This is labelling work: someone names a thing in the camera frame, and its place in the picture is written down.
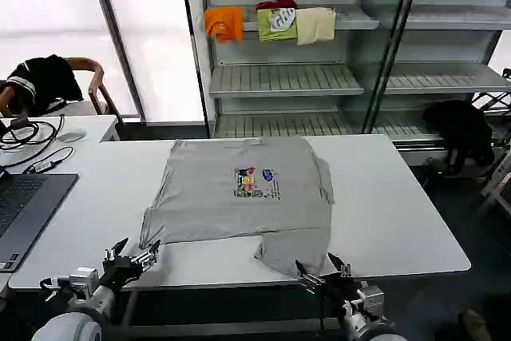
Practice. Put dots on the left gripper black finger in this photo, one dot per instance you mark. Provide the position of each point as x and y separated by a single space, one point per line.
117 248
149 259

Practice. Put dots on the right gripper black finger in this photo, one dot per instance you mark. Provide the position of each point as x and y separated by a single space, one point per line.
313 283
343 270

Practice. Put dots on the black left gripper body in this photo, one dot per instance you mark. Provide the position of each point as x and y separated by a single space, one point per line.
120 271

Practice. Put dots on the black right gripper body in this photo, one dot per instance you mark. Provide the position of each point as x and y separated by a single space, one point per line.
341 289

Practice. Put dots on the grey printed T-shirt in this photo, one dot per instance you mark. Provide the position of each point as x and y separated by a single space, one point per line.
207 205

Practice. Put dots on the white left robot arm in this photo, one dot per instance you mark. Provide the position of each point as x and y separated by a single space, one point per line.
64 325

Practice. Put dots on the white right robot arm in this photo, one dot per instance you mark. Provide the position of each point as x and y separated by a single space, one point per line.
371 317

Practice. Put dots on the dark grey laptop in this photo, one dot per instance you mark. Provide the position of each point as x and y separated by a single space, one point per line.
28 209

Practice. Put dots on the flat grey mouse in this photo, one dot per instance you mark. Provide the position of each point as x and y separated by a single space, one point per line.
71 136

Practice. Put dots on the white side desk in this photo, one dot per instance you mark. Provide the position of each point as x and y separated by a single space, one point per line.
96 127

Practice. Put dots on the tan shoe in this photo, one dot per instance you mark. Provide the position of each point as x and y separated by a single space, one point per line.
477 325

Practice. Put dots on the wooden chair with white seat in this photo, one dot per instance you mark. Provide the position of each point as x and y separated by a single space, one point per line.
96 77

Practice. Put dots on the light wooden stand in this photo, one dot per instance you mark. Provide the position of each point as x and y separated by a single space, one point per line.
499 185

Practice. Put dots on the grey metal shelf rack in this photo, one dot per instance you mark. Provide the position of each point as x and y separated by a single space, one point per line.
287 77

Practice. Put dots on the metal folding rack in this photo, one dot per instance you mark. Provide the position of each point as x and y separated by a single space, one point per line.
493 101

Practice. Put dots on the grey metal window post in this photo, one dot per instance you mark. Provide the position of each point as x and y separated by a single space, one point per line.
120 45

